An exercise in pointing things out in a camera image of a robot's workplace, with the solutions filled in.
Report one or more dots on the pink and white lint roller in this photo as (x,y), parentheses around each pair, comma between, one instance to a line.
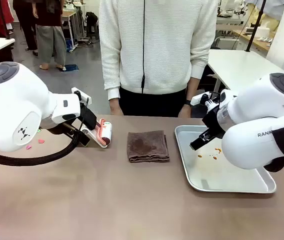
(105,132)

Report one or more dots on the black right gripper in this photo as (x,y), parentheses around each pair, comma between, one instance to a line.
(215,122)

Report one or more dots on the black stand pole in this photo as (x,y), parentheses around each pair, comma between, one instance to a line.
(255,22)

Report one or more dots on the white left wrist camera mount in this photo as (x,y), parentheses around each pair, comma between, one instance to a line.
(82,94)

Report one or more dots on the person's left hand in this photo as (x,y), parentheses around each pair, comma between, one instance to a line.
(185,112)

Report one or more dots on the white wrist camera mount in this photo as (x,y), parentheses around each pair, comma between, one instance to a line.
(82,94)
(197,99)

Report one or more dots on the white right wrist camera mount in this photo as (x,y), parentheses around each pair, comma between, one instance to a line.
(197,99)

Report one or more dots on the black wristwatch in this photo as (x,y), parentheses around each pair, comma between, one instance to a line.
(188,103)

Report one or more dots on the yellow garment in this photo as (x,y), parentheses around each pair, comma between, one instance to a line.
(262,12)

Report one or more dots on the brown towel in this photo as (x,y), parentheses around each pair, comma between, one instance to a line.
(148,146)

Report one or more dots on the bystander in black clothes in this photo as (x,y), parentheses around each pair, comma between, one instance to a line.
(27,22)

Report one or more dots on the wooden workbench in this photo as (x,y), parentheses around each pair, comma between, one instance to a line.
(252,38)

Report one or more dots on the person's right hand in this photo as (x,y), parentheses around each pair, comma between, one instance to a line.
(115,107)

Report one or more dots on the white knit sweater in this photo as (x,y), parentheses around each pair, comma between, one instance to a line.
(157,45)

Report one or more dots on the black office chair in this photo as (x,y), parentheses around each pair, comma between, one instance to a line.
(91,23)

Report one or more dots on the large white table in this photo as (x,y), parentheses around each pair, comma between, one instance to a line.
(242,65)

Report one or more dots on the black tripod pole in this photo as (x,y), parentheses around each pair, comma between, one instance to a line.
(6,20)

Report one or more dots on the black trousers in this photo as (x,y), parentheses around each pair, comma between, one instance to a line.
(154,102)

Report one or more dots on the pink paper scrap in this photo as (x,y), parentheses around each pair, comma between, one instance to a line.
(41,141)

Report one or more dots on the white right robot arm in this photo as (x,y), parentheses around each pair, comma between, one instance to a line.
(259,125)

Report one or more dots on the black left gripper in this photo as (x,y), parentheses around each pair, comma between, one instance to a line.
(91,119)

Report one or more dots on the magenta paper scrap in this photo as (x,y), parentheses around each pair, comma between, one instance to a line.
(28,147)

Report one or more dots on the bystander in grey wide trousers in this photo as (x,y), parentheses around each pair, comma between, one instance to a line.
(50,40)

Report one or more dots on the person's left forearm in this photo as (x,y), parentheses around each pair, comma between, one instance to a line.
(192,85)

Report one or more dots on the person's right forearm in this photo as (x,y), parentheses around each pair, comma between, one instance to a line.
(112,75)

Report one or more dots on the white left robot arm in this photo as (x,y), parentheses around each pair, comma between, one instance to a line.
(12,105)

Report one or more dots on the white folded roller stand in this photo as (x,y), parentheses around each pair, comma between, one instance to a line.
(92,133)

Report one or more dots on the silver metal tray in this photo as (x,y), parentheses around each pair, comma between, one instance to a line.
(222,175)

